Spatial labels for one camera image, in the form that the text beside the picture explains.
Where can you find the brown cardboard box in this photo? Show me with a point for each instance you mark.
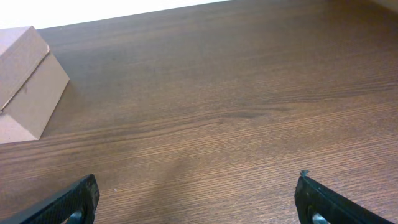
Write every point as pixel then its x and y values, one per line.
pixel 32 83

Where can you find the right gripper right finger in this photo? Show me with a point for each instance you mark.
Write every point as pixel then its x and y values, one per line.
pixel 317 203

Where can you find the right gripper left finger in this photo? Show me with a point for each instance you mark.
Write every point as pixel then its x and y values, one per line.
pixel 75 204

